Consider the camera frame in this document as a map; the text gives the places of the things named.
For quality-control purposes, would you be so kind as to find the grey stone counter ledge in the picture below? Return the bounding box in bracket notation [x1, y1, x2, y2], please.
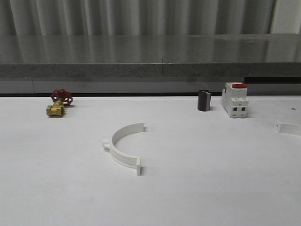
[0, 34, 301, 96]

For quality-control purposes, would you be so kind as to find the brass valve red handwheel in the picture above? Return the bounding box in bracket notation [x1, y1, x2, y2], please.
[46, 89, 73, 117]

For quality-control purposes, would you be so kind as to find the white circuit breaker red switch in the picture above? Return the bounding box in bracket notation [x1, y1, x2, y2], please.
[222, 82, 249, 118]

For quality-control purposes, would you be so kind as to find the white half pipe clamp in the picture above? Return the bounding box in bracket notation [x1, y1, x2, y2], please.
[102, 120, 145, 176]
[275, 120, 301, 136]

